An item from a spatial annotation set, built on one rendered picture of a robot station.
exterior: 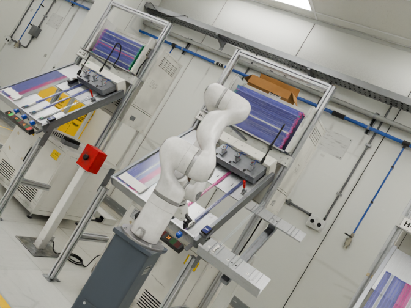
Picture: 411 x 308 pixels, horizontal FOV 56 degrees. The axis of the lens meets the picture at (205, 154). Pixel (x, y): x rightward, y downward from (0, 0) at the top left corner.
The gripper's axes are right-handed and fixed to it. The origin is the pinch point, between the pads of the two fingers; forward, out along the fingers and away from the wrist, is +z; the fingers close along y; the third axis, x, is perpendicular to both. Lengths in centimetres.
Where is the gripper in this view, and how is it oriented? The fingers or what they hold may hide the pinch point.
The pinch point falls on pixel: (178, 221)
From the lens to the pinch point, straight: 198.7
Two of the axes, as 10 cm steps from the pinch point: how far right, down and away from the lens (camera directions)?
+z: -0.3, 7.7, 6.3
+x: 6.7, -4.6, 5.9
